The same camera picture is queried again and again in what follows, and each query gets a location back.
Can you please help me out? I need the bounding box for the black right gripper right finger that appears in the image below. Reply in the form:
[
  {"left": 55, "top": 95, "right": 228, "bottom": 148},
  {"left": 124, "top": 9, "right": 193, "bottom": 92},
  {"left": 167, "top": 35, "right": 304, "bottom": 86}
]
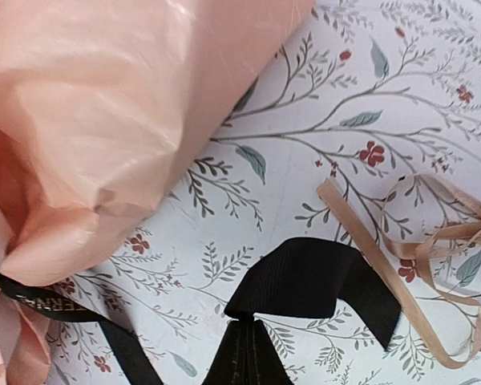
[{"left": 246, "top": 320, "right": 291, "bottom": 385}]

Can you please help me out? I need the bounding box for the tan ribbon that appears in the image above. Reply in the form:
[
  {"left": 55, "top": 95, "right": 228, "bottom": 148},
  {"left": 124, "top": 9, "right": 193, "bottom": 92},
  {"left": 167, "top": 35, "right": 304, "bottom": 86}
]
[{"left": 317, "top": 174, "right": 481, "bottom": 369}]

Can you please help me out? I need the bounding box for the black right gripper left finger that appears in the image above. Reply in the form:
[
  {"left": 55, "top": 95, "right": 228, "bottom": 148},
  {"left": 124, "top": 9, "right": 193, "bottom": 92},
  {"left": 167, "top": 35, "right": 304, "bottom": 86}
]
[{"left": 202, "top": 321, "right": 248, "bottom": 385}]

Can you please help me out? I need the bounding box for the peach wrapping paper sheet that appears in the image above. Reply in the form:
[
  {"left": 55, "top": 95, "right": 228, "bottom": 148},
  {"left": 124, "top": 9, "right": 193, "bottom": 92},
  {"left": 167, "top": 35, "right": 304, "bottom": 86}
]
[{"left": 0, "top": 1, "right": 313, "bottom": 384}]

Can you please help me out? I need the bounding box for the black printed ribbon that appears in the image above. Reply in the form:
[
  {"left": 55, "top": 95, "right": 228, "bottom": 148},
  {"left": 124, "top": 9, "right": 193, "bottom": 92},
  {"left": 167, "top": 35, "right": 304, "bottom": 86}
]
[{"left": 0, "top": 237, "right": 402, "bottom": 384}]

